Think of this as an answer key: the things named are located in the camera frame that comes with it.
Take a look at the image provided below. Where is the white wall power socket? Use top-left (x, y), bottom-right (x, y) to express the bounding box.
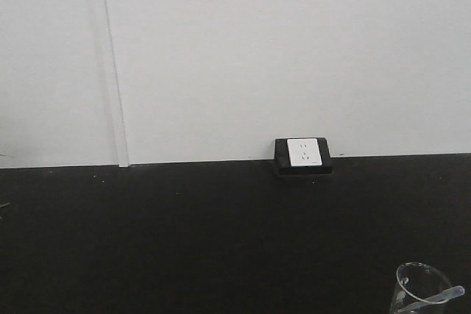
top-left (286, 138), bottom-right (322, 167)

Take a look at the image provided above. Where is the clear glass beaker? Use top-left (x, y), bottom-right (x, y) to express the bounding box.
top-left (389, 262), bottom-right (452, 314)

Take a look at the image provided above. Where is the black socket mounting box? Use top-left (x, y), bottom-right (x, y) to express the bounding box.
top-left (274, 138), bottom-right (333, 177)

